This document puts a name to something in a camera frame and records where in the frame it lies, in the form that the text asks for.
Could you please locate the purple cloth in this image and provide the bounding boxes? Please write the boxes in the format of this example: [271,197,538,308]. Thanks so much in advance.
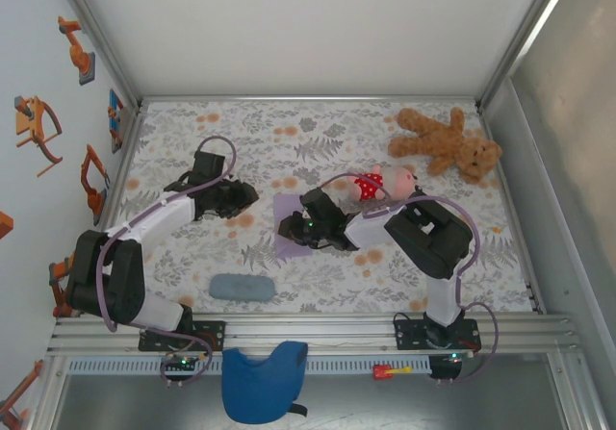
[272,192,315,261]

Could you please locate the grey-blue fabric pouch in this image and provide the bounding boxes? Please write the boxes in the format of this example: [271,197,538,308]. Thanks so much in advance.
[208,273,277,302]

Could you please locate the pink plush pig toy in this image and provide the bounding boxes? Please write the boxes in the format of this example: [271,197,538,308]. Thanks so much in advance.
[346,163,419,204]

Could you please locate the floral fern print tablecloth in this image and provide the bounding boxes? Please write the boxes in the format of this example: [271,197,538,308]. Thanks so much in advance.
[98,100,535,315]

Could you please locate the brown teddy bear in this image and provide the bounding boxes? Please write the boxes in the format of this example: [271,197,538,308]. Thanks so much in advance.
[387,106,504,185]

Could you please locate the red and yellow tool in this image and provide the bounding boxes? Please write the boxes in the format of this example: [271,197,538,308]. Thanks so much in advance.
[372,363,414,382]

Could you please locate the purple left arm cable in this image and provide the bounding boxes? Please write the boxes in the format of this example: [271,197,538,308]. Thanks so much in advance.
[94,135,238,388]

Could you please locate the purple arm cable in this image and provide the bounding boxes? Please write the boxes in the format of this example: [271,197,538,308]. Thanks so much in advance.
[94,135,238,388]
[317,172,498,386]

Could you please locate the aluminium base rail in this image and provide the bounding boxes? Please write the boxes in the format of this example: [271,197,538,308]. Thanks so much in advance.
[46,312,586,357]

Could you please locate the aluminium frame side rail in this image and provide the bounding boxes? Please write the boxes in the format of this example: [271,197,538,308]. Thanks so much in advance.
[479,105,546,315]
[74,105,148,316]

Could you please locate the aluminium frame crossbar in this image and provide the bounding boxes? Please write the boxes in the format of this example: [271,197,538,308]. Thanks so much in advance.
[139,94,482,105]

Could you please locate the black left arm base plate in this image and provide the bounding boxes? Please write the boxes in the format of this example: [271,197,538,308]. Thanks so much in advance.
[138,320,227,353]

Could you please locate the blue and orange wall sticker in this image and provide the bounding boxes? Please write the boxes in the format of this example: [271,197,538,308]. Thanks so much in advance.
[107,88,126,155]

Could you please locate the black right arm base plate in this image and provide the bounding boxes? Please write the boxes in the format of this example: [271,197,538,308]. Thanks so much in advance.
[393,318,481,353]

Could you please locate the perforated white cable duct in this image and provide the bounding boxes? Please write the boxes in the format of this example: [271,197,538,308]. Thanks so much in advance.
[66,356,433,374]

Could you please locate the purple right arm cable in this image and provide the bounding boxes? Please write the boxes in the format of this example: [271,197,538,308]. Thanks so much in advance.
[317,172,498,386]

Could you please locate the orange claw gripper wall sticker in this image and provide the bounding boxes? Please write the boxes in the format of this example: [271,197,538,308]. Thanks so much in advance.
[13,95,64,178]

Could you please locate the aluminium frame post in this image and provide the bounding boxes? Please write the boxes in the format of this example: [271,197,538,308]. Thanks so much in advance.
[475,0,578,114]
[50,0,144,114]

